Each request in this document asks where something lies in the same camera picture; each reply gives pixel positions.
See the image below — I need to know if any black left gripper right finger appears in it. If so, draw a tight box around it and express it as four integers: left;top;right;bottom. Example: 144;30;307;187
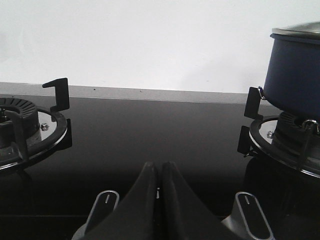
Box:
162;162;240;240

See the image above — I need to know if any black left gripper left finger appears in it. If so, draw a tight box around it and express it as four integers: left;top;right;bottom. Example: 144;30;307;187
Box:
80;162;157;240

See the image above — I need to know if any blue cooking pot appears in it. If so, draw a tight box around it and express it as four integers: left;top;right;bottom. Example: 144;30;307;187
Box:
263;33;320;121

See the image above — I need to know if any glass pot lid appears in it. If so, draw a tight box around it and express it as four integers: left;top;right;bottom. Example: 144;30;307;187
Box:
272;21;320;40

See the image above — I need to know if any left stove control knob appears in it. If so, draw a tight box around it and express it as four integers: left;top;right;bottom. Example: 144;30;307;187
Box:
72;190;120;240

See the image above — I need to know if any stove control knob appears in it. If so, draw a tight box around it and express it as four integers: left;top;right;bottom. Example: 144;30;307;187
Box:
72;190;120;240
221;191;274;240

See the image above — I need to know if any right stove control knob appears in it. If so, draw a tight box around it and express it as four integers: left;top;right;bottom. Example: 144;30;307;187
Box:
221;191;274;240

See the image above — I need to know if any black glass gas stove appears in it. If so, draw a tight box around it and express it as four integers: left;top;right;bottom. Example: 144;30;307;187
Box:
0;95;320;240

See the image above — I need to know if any right gas burner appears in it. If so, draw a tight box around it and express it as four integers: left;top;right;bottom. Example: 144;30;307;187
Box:
237;87;320;178

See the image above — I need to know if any gas burner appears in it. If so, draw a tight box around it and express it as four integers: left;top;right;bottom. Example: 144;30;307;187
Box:
237;87;320;178
0;78;72;171

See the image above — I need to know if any left gas burner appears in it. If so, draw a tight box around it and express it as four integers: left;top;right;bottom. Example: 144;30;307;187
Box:
0;78;72;171

